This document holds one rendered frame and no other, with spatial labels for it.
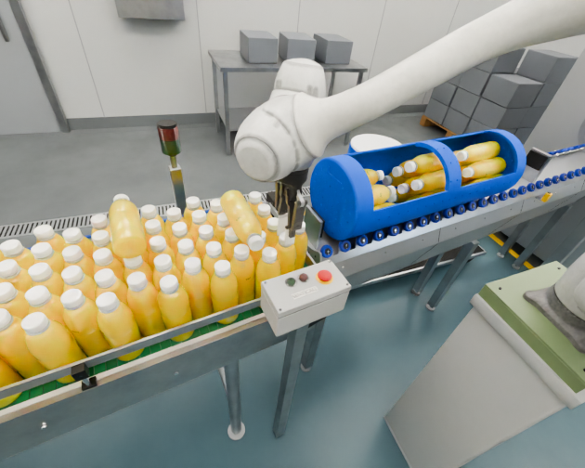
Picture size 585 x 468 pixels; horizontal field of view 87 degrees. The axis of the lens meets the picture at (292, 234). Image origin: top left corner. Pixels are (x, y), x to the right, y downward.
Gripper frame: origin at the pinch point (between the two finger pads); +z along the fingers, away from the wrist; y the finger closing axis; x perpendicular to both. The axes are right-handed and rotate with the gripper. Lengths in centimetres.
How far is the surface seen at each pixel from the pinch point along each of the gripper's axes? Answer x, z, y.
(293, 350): 3.7, 31.3, -18.2
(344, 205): -23.4, 1.1, 5.2
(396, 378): -68, 114, -21
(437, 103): -370, 76, 248
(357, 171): -27.4, -9.1, 7.7
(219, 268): 20.1, 2.5, -4.5
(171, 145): 20, -7, 45
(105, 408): 54, 35, -10
